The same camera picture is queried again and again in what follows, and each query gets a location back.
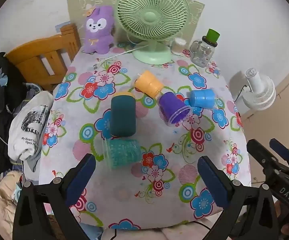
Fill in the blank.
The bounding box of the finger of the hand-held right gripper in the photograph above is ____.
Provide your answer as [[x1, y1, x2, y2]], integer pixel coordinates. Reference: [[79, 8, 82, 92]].
[[269, 138, 289, 171], [246, 138, 281, 173]]

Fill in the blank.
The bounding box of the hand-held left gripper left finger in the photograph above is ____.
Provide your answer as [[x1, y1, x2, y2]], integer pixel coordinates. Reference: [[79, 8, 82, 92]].
[[13, 153, 97, 240]]

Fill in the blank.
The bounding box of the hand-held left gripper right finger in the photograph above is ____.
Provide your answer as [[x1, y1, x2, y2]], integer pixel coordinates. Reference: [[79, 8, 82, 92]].
[[197, 155, 288, 240]]

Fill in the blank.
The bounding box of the teal glitter cup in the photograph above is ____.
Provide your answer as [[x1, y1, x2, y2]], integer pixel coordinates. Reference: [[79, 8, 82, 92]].
[[102, 138, 142, 170]]

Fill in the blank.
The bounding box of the dark teal cup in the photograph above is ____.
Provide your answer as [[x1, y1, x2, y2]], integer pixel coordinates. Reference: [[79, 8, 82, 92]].
[[110, 92, 137, 138]]

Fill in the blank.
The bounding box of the blue cup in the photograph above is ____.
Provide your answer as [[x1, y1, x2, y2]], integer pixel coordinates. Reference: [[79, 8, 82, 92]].
[[189, 89, 219, 109]]

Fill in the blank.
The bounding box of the purple cup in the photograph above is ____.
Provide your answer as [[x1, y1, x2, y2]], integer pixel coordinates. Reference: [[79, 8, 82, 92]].
[[158, 92, 193, 127]]

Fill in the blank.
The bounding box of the orange cup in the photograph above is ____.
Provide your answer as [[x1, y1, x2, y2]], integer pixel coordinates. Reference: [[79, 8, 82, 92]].
[[134, 70, 164, 98]]

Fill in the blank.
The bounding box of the white fan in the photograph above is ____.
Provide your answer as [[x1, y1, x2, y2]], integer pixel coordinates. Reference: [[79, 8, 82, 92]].
[[242, 68, 276, 111]]

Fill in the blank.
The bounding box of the floral tablecloth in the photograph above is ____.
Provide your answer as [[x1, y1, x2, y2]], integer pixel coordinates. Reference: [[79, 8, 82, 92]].
[[38, 42, 252, 230]]

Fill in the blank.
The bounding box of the pink cloth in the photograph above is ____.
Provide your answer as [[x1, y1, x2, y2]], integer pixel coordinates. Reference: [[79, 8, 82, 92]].
[[102, 217, 225, 240]]

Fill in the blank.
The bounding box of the white printed t-shirt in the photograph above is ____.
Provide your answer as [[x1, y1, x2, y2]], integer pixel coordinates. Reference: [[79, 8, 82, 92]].
[[8, 91, 54, 180]]

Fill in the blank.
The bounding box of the beige jacket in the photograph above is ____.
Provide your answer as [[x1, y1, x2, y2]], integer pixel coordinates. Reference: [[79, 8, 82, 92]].
[[0, 170, 22, 239]]

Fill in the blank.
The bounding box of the glass jar mug green lid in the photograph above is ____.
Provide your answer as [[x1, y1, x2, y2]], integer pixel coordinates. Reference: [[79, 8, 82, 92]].
[[189, 29, 221, 68]]

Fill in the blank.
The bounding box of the wooden chair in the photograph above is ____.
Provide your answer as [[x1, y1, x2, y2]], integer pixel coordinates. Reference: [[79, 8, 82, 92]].
[[0, 24, 81, 92]]

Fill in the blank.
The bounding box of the purple plush toy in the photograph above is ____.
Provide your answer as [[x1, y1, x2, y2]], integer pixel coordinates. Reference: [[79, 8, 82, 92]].
[[81, 6, 115, 54]]

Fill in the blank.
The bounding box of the green desk fan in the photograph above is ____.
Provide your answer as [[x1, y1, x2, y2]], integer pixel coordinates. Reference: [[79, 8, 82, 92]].
[[117, 0, 190, 65]]

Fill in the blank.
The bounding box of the black cable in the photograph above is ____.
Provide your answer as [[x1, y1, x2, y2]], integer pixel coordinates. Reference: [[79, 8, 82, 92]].
[[108, 220, 212, 240]]

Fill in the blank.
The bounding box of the white fan cable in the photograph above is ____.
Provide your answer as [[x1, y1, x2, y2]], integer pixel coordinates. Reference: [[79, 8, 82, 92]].
[[102, 44, 150, 61]]

